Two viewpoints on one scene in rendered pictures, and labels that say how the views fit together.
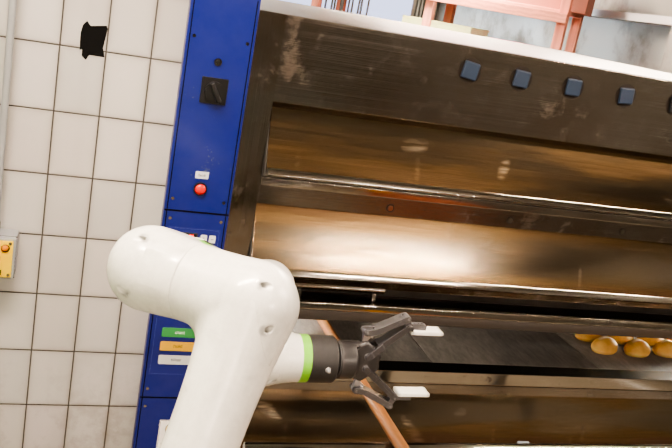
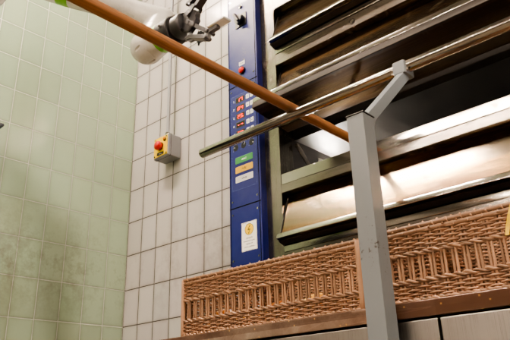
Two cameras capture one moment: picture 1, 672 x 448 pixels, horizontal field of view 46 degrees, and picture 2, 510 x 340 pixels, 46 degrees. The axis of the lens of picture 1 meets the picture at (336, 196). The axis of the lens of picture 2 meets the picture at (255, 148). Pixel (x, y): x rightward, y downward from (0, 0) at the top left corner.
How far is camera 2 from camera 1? 2.47 m
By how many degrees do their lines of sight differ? 70
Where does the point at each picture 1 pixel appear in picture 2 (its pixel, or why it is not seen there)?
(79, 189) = (200, 105)
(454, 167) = not seen: outside the picture
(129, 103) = (215, 53)
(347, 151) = (316, 7)
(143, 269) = not seen: outside the picture
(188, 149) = (234, 54)
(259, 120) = (269, 23)
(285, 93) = (278, 1)
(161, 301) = not seen: outside the picture
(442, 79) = not seen: outside the picture
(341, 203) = (321, 37)
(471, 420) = (495, 155)
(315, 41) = not seen: outside the picture
